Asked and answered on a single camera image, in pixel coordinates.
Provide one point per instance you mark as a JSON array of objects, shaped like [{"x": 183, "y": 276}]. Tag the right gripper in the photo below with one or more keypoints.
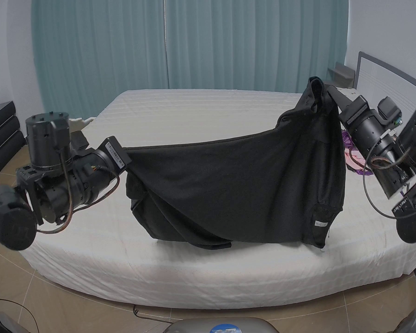
[{"x": 367, "y": 130}]

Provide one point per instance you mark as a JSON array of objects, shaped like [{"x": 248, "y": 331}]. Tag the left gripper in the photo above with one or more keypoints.
[{"x": 97, "y": 172}]

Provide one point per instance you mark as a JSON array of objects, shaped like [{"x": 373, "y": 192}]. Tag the black T-shirt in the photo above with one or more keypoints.
[{"x": 228, "y": 186}]

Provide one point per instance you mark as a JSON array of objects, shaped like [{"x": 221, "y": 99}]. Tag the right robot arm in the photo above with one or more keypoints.
[{"x": 414, "y": 220}]

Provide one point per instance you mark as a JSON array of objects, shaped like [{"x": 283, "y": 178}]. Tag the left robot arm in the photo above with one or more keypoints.
[{"x": 7, "y": 213}]

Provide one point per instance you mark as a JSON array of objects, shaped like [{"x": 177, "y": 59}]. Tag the bed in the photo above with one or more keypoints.
[{"x": 194, "y": 272}]

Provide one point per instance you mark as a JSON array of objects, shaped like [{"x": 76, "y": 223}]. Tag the purple garment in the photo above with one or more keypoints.
[{"x": 348, "y": 140}]

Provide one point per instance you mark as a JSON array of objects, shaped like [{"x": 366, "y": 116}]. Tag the grey bedside table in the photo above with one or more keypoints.
[{"x": 341, "y": 73}]

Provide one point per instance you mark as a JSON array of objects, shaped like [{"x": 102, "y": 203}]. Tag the black chest of drawers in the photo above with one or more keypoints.
[{"x": 1, "y": 134}]

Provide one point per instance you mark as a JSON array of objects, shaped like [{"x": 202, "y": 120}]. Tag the blue-green curtain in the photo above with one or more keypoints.
[
  {"x": 256, "y": 33},
  {"x": 100, "y": 47}
]

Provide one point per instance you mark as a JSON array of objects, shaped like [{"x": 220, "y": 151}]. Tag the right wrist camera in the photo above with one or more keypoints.
[{"x": 388, "y": 109}]

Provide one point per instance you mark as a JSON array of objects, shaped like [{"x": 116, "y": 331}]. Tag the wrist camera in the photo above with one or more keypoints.
[
  {"x": 79, "y": 140},
  {"x": 388, "y": 109}
]

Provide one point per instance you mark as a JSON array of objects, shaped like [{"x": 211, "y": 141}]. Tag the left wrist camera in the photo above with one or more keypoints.
[{"x": 79, "y": 140}]

